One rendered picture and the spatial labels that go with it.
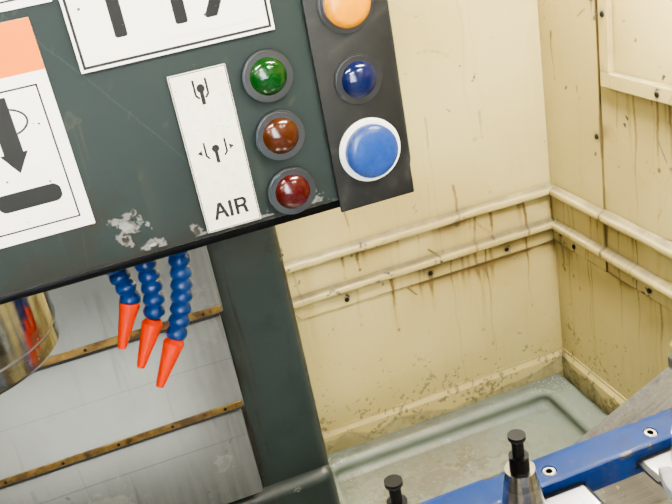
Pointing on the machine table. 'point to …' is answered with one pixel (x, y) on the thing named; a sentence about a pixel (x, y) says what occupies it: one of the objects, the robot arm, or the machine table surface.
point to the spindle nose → (25, 337)
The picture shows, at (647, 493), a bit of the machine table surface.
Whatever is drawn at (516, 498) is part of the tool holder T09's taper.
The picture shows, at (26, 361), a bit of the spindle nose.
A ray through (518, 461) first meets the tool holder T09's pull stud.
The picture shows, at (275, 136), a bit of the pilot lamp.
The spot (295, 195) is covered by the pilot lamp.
